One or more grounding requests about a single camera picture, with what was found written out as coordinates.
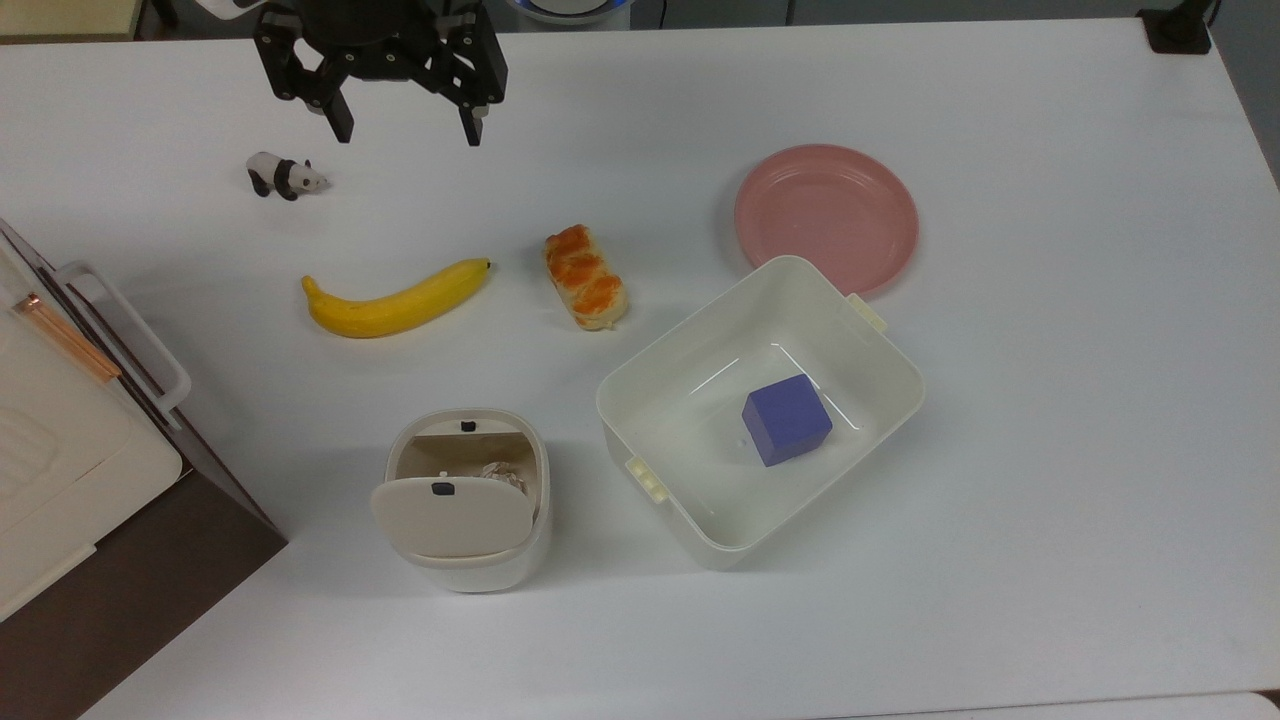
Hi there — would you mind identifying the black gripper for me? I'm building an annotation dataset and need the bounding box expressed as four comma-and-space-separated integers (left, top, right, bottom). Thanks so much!
254, 0, 508, 148

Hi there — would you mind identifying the cream lidded cup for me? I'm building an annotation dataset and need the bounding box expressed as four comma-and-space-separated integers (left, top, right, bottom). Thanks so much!
370, 408, 551, 593

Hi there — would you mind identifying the crumpled paper trash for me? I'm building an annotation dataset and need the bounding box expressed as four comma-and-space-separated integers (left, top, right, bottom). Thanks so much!
478, 460, 529, 497

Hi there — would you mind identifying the panda figurine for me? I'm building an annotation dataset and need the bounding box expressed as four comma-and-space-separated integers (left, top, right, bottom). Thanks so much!
246, 152, 329, 202

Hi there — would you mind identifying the yellow banana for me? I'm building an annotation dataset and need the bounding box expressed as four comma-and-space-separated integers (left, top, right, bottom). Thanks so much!
302, 258, 493, 339

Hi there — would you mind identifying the toy bread with orange glaze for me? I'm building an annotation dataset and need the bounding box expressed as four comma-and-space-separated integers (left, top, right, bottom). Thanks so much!
544, 224, 629, 331

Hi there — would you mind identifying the pink plastic plate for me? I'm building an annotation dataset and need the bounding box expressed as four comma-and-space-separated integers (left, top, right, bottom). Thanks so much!
735, 144, 919, 298

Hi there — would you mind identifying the cream cabinet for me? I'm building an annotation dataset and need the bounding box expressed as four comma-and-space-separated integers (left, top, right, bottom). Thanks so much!
0, 240, 184, 623

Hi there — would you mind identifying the white plastic storage bin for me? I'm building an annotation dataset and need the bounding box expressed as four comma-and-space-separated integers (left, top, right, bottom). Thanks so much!
597, 255, 926, 571

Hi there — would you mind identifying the blue cube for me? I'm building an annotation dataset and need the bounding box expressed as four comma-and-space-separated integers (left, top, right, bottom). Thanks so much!
742, 374, 834, 468

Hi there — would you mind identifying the dark brown drawer box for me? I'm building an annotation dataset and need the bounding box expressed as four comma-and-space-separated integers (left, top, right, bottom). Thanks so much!
0, 218, 289, 720

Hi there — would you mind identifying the white drawer handle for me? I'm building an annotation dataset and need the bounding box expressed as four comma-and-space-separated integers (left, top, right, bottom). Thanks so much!
55, 260, 192, 417

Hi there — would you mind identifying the copper cabinet handle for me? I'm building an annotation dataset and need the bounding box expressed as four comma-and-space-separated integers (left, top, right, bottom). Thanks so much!
14, 292, 122, 383

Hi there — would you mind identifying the black square mount base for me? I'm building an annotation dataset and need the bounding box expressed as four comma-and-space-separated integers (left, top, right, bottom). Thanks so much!
1138, 0, 1217, 55

